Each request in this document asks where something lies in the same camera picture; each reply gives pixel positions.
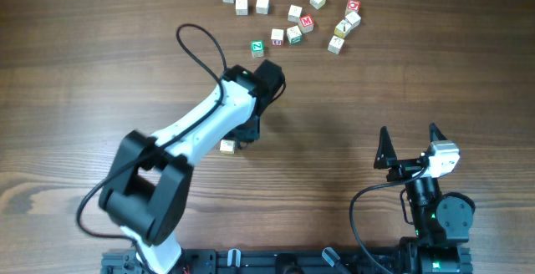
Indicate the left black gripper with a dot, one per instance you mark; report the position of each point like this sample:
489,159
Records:
252,136

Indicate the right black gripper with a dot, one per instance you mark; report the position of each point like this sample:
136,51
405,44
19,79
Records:
387,156

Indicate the red U side block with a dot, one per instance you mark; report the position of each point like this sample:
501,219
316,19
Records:
277,37

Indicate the red M letter block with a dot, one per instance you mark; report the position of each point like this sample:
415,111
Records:
306,23

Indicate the yellow-edged white block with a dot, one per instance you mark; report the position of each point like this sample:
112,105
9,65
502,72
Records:
227,146

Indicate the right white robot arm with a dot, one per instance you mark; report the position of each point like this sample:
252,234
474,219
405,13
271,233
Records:
441,221

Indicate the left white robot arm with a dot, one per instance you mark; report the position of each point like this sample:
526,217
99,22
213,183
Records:
151,175

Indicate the green Z letter block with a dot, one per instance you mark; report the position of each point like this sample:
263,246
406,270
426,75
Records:
257,48

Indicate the white block teal side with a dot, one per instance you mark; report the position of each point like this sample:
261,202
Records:
294,34

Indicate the white block bird-like picture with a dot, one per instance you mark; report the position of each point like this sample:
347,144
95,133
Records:
294,13

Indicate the white block red Y side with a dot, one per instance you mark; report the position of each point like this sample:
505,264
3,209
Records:
262,7

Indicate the white block number 2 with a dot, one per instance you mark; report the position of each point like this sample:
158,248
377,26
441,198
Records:
335,44

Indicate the white block turtle picture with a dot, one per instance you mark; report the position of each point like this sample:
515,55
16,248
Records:
241,7

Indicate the yellow bordered picture block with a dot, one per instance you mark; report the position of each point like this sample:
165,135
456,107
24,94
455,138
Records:
342,29

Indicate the white block beside yellow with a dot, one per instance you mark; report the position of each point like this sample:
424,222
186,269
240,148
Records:
353,19

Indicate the red Q letter block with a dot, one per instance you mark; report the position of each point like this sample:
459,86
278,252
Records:
352,6

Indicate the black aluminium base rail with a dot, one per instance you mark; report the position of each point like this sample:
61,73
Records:
284,261

